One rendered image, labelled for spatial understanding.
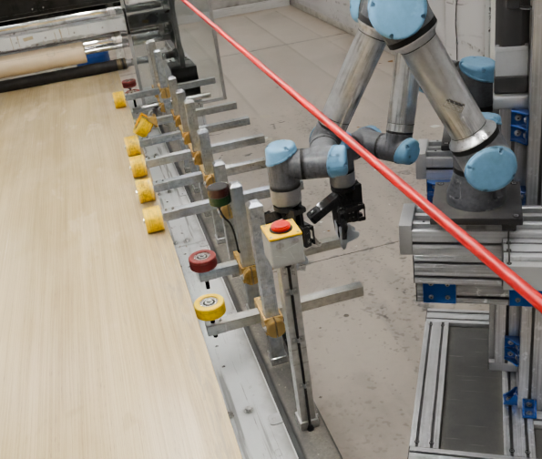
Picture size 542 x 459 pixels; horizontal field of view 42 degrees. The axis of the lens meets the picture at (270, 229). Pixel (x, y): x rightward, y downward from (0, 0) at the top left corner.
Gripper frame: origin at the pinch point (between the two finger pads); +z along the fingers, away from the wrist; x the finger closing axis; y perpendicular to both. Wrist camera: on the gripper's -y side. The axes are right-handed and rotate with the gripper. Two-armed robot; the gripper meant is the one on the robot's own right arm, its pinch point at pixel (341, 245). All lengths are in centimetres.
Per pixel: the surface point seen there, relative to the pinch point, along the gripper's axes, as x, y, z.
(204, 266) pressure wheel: -3.8, -42.3, -6.5
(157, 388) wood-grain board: -53, -62, -7
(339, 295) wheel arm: -26.4, -10.3, -0.5
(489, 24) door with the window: 309, 232, 22
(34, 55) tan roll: 252, -93, -26
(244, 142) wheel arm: 74, -11, -12
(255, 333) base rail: -14.8, -32.7, 12.8
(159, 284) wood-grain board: -9, -56, -7
